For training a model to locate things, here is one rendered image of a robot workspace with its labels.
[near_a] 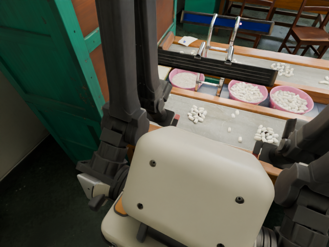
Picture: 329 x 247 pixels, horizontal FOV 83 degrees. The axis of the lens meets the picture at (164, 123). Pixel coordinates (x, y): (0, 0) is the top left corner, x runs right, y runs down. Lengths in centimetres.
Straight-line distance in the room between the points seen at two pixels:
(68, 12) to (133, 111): 46
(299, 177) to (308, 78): 146
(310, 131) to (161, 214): 36
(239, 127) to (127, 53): 94
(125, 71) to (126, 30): 7
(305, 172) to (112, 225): 37
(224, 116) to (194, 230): 99
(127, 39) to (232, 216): 32
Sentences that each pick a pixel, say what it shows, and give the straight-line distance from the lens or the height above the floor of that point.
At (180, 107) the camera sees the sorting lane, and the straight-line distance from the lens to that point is 124.
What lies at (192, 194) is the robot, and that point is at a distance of 28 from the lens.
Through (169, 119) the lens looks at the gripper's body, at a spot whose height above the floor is 108.
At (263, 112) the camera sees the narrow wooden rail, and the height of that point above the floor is 76.
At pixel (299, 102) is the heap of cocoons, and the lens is 155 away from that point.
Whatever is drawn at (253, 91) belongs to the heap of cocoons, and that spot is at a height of 74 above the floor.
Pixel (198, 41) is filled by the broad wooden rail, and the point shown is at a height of 76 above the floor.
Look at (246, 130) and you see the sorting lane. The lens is 121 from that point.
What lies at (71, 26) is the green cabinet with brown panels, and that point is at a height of 134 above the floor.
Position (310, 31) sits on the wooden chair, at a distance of 348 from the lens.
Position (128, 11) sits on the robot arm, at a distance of 36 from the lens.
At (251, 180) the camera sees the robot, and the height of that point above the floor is 139.
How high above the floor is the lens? 162
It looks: 50 degrees down
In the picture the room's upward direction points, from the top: straight up
